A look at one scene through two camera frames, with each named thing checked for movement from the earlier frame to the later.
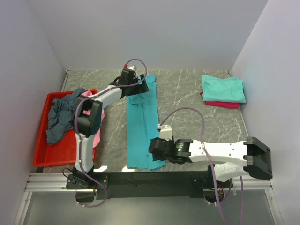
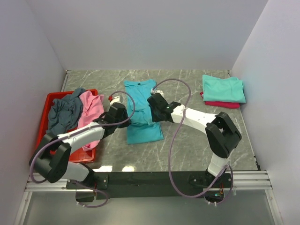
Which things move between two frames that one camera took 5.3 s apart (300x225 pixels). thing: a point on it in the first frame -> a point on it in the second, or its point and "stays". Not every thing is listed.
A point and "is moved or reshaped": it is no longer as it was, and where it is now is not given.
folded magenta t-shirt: x=231 y=105 stays
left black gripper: x=142 y=88 -> x=125 y=124
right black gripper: x=155 y=157 -> x=154 y=118
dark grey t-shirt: x=61 y=115 stays
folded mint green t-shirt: x=230 y=89 stays
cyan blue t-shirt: x=143 y=126 is moved or reshaped
